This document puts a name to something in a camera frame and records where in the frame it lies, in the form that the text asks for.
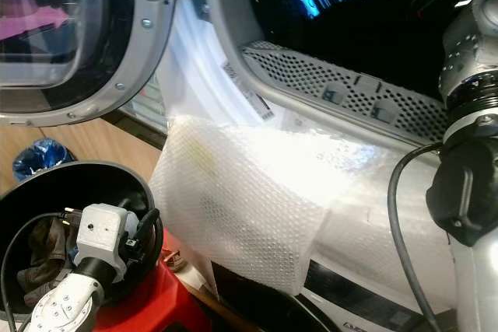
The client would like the white washing machine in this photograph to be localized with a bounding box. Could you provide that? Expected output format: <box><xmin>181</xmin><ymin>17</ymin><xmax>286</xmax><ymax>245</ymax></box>
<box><xmin>201</xmin><ymin>260</ymin><xmax>461</xmax><ymax>332</ymax></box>

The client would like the red plastic stool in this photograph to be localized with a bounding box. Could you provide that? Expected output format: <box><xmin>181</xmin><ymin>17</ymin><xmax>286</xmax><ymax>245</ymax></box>
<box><xmin>87</xmin><ymin>231</ymin><xmax>212</xmax><ymax>332</ymax></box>

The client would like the yellow sticker under bubble wrap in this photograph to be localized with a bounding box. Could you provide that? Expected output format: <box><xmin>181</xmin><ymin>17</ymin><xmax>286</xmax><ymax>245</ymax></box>
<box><xmin>186</xmin><ymin>141</ymin><xmax>219</xmax><ymax>178</ymax></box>

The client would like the brown crumpled garment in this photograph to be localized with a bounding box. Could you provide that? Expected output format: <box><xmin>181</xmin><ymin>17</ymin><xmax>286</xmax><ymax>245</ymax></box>
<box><xmin>26</xmin><ymin>215</ymin><xmax>80</xmax><ymax>311</ymax></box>

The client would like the clear bubble wrap sheet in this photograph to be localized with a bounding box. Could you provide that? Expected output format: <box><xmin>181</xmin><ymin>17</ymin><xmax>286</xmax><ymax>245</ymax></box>
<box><xmin>149</xmin><ymin>114</ymin><xmax>461</xmax><ymax>315</ymax></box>

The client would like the black plastic bucket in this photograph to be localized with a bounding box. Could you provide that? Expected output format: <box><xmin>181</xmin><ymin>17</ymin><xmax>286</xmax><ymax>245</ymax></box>
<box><xmin>0</xmin><ymin>160</ymin><xmax>165</xmax><ymax>308</ymax></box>

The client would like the blue plastic bin bag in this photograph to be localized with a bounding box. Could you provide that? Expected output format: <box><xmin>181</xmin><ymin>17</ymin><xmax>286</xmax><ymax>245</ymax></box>
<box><xmin>11</xmin><ymin>137</ymin><xmax>77</xmax><ymax>183</ymax></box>

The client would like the white tumble dryer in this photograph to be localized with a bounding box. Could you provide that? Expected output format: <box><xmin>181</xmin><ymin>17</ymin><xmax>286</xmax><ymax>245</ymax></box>
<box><xmin>154</xmin><ymin>0</ymin><xmax>498</xmax><ymax>302</ymax></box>

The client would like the white barcode label sticker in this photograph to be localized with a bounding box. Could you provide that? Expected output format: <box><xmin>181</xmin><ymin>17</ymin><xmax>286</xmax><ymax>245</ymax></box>
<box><xmin>221</xmin><ymin>61</ymin><xmax>275</xmax><ymax>121</ymax></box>

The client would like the round glass dryer door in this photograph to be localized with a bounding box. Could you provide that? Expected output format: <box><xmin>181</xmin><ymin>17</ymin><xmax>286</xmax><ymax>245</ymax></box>
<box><xmin>0</xmin><ymin>0</ymin><xmax>181</xmax><ymax>128</ymax></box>

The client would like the grey perforated lint filter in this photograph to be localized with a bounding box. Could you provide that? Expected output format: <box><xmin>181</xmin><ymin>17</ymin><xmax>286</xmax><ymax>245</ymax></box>
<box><xmin>240</xmin><ymin>40</ymin><xmax>454</xmax><ymax>147</ymax></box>

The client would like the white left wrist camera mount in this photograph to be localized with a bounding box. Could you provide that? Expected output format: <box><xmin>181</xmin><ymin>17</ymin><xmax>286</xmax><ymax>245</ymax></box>
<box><xmin>75</xmin><ymin>203</ymin><xmax>130</xmax><ymax>283</ymax></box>

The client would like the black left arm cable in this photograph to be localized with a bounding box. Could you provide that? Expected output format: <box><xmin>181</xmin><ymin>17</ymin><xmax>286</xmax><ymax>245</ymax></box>
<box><xmin>0</xmin><ymin>211</ymin><xmax>80</xmax><ymax>332</ymax></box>

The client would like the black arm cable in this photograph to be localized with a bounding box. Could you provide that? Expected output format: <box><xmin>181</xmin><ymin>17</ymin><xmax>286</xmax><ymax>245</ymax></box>
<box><xmin>386</xmin><ymin>141</ymin><xmax>449</xmax><ymax>332</ymax></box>
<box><xmin>0</xmin><ymin>211</ymin><xmax>80</xmax><ymax>332</ymax></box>

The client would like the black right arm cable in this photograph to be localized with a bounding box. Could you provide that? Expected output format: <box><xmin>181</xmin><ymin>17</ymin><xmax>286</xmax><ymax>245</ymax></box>
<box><xmin>386</xmin><ymin>141</ymin><xmax>449</xmax><ymax>332</ymax></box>

